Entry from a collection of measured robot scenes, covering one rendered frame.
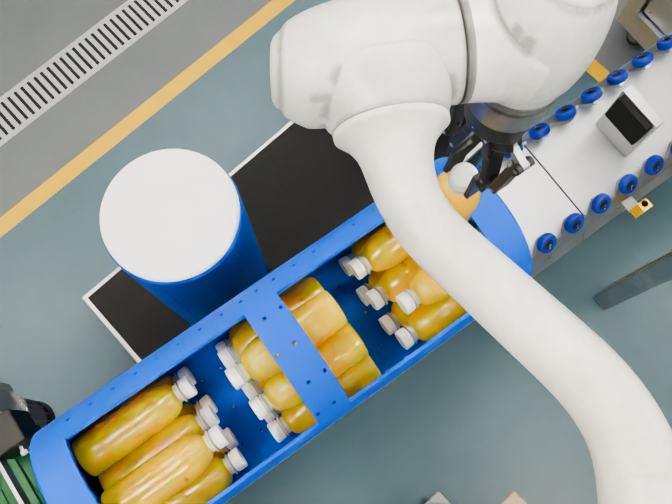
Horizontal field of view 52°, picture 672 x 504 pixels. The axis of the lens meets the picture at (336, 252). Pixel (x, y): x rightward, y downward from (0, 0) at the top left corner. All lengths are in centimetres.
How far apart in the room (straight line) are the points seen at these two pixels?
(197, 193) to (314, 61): 87
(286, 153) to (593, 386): 192
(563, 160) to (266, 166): 111
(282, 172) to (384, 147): 181
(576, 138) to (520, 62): 105
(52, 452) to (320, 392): 43
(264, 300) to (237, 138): 148
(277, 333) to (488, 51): 66
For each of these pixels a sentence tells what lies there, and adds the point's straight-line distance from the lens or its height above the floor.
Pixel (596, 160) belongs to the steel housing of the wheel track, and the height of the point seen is 93.
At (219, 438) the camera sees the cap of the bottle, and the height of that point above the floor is 114.
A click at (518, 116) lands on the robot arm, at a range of 71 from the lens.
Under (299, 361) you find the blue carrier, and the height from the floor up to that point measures 123.
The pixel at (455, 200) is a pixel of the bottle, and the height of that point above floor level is 142.
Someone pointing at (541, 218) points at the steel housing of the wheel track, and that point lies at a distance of 156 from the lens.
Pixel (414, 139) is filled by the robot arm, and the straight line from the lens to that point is 58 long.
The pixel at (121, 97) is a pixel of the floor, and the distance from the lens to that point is 276.
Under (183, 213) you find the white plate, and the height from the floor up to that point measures 104.
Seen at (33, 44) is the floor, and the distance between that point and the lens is 298.
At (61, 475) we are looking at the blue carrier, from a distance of 120.
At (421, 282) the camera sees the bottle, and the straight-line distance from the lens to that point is 124.
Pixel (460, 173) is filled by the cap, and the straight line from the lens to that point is 97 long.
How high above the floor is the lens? 235
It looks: 75 degrees down
